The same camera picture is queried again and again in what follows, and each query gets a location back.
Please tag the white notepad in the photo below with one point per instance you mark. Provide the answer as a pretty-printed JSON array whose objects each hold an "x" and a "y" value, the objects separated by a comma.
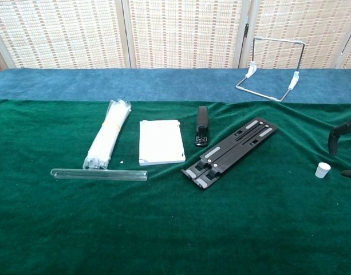
[{"x": 161, "y": 141}]

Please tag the small white cap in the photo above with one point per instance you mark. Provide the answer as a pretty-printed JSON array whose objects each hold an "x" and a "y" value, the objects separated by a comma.
[{"x": 322, "y": 171}]

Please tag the black folded laptop stand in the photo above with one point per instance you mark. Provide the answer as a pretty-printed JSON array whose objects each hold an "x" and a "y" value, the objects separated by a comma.
[{"x": 226, "y": 154}]

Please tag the clear glass tube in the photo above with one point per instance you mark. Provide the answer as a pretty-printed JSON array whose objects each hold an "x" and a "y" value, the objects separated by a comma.
[{"x": 100, "y": 174}]

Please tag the green velvet cloth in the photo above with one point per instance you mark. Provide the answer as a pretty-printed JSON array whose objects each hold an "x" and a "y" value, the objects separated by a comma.
[{"x": 175, "y": 223}]

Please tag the blue table cover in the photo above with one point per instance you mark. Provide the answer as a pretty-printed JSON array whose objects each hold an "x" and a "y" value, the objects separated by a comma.
[{"x": 135, "y": 84}]

